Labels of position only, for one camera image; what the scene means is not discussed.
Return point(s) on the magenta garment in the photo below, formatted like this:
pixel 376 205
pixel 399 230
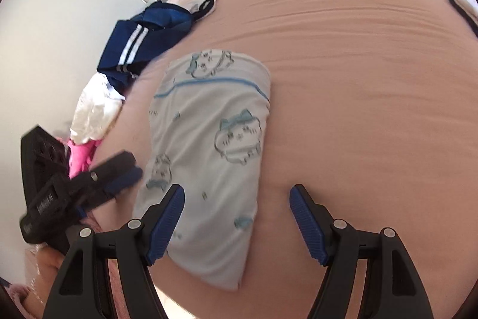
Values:
pixel 80 158

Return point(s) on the white garment black trim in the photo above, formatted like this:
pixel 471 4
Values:
pixel 203 1

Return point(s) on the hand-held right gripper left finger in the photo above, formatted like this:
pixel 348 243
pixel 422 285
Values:
pixel 168 225

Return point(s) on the pink sheeted bed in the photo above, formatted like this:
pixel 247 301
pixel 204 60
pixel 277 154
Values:
pixel 354 98

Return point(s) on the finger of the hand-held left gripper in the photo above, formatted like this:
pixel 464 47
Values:
pixel 125 179
pixel 115 164

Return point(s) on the person's left forearm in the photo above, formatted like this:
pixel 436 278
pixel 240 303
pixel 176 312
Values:
pixel 48 278

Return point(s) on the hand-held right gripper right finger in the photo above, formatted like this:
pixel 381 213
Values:
pixel 306 225

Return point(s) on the navy white-striped pants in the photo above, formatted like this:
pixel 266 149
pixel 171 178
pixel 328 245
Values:
pixel 138 42

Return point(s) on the light blue printed pants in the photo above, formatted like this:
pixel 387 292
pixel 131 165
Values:
pixel 209 154

